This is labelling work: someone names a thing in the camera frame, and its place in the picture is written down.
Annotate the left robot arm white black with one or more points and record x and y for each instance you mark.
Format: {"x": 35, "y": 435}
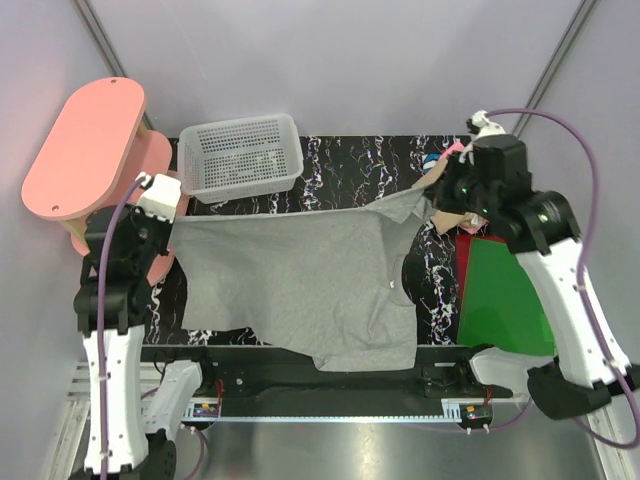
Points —
{"x": 128, "y": 438}

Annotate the pink two-tier shelf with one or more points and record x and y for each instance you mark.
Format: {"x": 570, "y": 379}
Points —
{"x": 92, "y": 154}

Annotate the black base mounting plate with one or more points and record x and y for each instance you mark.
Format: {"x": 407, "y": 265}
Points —
{"x": 265, "y": 375}

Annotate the white slotted cable duct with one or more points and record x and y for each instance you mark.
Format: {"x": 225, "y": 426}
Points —
{"x": 437, "y": 411}

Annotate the pink cloth in pile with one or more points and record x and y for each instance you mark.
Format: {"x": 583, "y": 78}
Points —
{"x": 456, "y": 147}

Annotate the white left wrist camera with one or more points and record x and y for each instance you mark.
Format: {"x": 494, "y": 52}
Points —
{"x": 160, "y": 197}

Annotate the grey t-shirt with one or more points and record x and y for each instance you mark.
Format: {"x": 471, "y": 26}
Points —
{"x": 325, "y": 284}

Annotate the white plastic basket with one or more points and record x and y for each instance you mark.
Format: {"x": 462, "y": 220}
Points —
{"x": 234, "y": 159}

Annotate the black marble pattern mat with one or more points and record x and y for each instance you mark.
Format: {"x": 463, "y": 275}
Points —
{"x": 339, "y": 172}

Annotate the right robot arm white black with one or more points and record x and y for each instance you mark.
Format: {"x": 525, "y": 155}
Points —
{"x": 588, "y": 368}

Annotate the green plastic folder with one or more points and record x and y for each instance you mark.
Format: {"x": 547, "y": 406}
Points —
{"x": 500, "y": 306}

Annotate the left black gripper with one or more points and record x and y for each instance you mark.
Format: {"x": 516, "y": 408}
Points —
{"x": 165, "y": 225}

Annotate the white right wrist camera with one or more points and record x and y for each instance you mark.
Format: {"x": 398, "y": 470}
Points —
{"x": 479, "y": 125}

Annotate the blue white cloth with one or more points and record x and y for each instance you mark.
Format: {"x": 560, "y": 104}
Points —
{"x": 429, "y": 161}

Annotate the red folder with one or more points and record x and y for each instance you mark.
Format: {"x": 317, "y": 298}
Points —
{"x": 463, "y": 244}

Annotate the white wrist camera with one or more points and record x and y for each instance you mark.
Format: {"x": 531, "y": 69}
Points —
{"x": 479, "y": 125}
{"x": 160, "y": 197}

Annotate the tan folded t-shirt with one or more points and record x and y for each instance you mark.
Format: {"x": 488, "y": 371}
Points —
{"x": 443, "y": 221}

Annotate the aluminium frame rail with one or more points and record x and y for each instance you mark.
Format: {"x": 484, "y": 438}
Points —
{"x": 80, "y": 386}

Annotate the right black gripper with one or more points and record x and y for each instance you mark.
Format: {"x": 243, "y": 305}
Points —
{"x": 443, "y": 200}

